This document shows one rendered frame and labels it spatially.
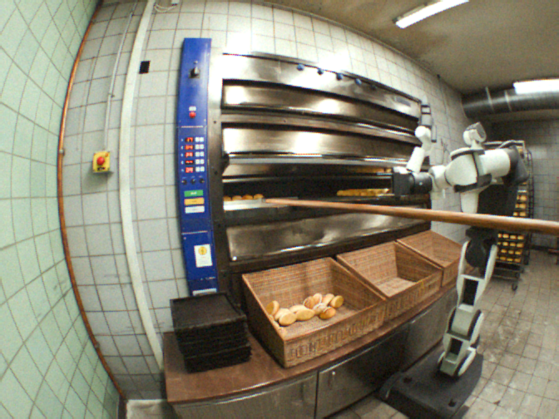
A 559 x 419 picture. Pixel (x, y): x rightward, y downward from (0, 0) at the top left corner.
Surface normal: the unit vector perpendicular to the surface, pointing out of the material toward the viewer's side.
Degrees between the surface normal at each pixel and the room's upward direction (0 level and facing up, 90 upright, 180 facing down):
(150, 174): 90
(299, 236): 70
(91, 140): 90
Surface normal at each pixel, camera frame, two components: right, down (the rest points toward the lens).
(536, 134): -0.91, 0.08
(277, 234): 0.37, -0.29
